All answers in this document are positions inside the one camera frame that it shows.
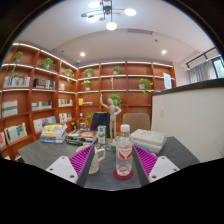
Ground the wooden artist mannequin figure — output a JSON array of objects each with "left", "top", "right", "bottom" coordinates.
[{"left": 99, "top": 93, "right": 122, "bottom": 141}]

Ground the stack of dark magazines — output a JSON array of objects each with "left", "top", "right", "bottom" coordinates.
[{"left": 65, "top": 129, "right": 98, "bottom": 147}]

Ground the grey curtain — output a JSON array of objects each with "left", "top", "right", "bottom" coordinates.
[{"left": 188, "top": 59, "right": 218, "bottom": 84}]

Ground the cream mug with bear print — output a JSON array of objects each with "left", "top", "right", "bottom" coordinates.
[{"left": 75, "top": 143, "right": 107, "bottom": 175}]

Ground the beige chair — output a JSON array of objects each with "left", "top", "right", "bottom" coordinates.
[{"left": 121, "top": 112, "right": 152, "bottom": 134}]

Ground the clear plastic water bottle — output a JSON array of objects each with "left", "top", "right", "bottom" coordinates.
[{"left": 115, "top": 123, "right": 134, "bottom": 177}]

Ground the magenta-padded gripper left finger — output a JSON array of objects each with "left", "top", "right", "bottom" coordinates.
[{"left": 45, "top": 145, "right": 96, "bottom": 188}]

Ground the stack of white books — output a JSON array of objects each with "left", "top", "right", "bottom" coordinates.
[{"left": 129, "top": 128, "right": 167, "bottom": 154}]

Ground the ceiling air vent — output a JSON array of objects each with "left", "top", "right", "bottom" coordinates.
[{"left": 127, "top": 28, "right": 154, "bottom": 36}]

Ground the white counter with dark top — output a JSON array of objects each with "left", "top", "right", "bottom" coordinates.
[{"left": 150, "top": 78, "right": 224, "bottom": 164}]

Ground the tall white and green carton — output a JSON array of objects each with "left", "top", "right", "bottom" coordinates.
[{"left": 97, "top": 125, "right": 108, "bottom": 145}]

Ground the branched ceiling chandelier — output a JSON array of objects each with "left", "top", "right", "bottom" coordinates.
[{"left": 80, "top": 0, "right": 138, "bottom": 32}]

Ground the dark blue chair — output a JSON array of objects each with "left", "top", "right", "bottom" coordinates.
[{"left": 89, "top": 111, "right": 111, "bottom": 132}]

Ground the stack of colourful books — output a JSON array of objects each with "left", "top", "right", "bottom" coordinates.
[{"left": 39, "top": 123, "right": 69, "bottom": 144}]

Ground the wooden wall shelf unit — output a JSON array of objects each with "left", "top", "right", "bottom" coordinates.
[{"left": 0, "top": 41, "right": 177, "bottom": 161}]

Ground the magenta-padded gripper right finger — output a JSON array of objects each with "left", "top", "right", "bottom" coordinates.
[{"left": 132, "top": 145, "right": 181, "bottom": 187}]

